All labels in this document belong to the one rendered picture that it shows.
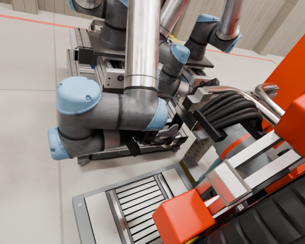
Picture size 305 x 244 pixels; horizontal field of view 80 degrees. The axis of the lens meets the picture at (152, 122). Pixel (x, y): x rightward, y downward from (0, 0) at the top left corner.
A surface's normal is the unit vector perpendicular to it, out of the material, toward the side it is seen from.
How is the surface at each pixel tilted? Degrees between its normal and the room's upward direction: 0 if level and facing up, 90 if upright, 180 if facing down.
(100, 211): 0
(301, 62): 90
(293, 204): 56
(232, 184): 45
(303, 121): 125
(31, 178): 0
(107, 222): 0
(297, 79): 90
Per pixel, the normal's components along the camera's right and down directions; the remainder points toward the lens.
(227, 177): -0.39, -0.39
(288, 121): -0.86, 0.51
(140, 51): -0.09, -0.07
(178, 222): 0.29, -0.69
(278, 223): -0.59, -0.22
